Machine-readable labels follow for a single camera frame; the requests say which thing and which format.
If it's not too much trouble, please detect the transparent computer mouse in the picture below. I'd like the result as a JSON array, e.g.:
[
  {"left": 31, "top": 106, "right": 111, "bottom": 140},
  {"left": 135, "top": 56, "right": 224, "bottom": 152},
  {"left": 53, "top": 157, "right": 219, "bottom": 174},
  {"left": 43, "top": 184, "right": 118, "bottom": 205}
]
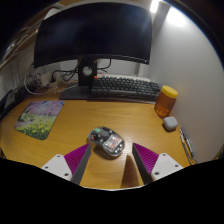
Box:
[{"left": 87, "top": 126, "right": 126, "bottom": 158}]

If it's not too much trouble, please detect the white cable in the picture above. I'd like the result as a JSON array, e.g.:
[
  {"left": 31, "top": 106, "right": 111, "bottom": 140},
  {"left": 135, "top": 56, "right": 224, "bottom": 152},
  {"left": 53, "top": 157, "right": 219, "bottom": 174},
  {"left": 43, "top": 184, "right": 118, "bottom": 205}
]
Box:
[{"left": 23, "top": 74, "right": 58, "bottom": 96}]

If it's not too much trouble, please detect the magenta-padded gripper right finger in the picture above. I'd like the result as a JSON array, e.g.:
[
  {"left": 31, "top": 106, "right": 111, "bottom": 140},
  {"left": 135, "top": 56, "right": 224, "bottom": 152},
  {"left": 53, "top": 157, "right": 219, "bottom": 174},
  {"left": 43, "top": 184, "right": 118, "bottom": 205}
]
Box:
[{"left": 131, "top": 142, "right": 185, "bottom": 185}]

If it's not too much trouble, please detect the small grey earbuds case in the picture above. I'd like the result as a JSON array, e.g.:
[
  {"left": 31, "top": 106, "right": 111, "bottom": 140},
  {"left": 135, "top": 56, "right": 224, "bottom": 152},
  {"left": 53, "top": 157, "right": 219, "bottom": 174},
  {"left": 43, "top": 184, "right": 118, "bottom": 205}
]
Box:
[{"left": 162, "top": 116, "right": 179, "bottom": 132}]

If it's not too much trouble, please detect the black curved monitor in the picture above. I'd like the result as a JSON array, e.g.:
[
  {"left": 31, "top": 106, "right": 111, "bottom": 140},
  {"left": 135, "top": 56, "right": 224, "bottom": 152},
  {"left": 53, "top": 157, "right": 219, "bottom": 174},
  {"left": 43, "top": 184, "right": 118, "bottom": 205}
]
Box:
[{"left": 33, "top": 2, "right": 154, "bottom": 101}]

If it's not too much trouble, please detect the white power strip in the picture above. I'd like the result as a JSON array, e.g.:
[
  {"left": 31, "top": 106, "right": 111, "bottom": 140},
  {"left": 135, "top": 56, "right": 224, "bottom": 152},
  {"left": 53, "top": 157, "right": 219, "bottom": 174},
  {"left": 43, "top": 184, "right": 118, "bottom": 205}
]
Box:
[{"left": 34, "top": 73, "right": 63, "bottom": 88}]

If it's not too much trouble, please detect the orange jar with yellow lid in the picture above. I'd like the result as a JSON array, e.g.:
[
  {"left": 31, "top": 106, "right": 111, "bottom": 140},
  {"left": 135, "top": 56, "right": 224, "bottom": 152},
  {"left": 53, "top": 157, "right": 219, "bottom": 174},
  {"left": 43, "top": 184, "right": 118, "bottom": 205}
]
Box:
[{"left": 153, "top": 85, "right": 179, "bottom": 118}]

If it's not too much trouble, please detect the black keyboard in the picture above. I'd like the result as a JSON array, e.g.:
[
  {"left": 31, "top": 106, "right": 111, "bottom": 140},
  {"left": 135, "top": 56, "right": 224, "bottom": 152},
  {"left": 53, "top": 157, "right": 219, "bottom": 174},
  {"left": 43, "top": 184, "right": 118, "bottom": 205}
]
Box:
[{"left": 88, "top": 75, "right": 162, "bottom": 102}]

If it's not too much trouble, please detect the flower meadow print mouse pad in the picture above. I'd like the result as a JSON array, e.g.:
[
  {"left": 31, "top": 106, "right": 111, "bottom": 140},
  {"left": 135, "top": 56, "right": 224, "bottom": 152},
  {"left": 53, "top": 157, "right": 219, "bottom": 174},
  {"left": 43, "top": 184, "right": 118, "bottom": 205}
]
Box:
[{"left": 13, "top": 100, "right": 66, "bottom": 141}]

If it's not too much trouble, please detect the black and silver pen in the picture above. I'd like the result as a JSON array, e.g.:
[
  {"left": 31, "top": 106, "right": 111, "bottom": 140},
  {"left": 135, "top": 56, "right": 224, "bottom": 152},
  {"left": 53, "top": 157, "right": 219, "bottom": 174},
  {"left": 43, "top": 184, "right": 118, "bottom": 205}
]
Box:
[{"left": 179, "top": 127, "right": 198, "bottom": 165}]

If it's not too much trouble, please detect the wooden wall shelf unit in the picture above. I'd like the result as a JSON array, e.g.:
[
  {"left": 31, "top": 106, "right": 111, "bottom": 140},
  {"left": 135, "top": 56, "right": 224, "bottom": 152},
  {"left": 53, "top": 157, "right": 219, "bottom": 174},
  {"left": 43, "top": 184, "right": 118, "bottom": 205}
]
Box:
[{"left": 0, "top": 23, "right": 39, "bottom": 71}]

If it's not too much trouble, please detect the bright light bar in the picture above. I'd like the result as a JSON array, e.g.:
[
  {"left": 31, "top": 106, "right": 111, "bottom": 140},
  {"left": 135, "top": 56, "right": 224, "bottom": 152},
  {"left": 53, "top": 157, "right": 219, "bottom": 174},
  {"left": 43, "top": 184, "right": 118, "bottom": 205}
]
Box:
[{"left": 149, "top": 0, "right": 161, "bottom": 14}]

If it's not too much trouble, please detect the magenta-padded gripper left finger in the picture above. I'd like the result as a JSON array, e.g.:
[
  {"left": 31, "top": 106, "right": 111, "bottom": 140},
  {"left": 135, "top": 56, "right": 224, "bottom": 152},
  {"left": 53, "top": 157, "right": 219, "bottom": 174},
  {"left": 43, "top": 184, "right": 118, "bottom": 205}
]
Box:
[{"left": 40, "top": 142, "right": 92, "bottom": 186}]

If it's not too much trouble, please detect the silver mini computer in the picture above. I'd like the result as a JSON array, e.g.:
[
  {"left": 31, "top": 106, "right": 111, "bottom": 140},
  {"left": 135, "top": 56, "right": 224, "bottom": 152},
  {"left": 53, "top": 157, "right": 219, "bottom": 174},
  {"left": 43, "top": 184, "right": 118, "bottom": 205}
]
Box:
[{"left": 0, "top": 87, "right": 28, "bottom": 118}]

